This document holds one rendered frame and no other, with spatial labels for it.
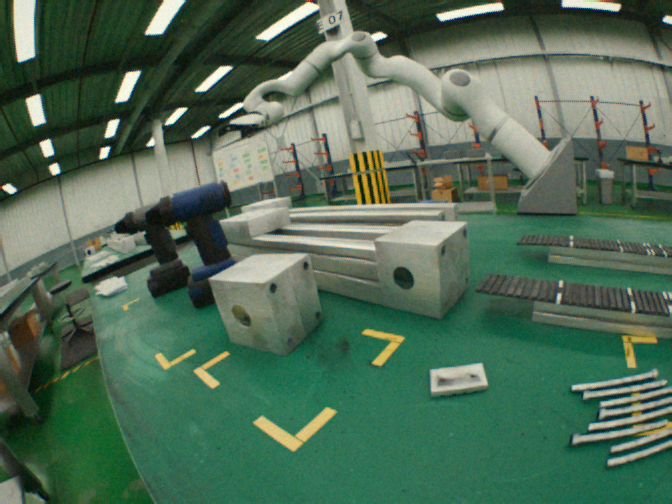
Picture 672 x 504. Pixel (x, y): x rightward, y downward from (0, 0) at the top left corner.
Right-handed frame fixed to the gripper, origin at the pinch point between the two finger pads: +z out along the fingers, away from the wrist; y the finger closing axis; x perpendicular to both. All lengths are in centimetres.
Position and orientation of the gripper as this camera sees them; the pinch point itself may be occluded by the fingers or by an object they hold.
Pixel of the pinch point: (231, 132)
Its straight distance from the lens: 99.5
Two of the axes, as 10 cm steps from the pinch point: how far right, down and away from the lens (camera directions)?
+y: -9.5, -2.3, 1.9
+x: 0.6, -7.6, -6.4
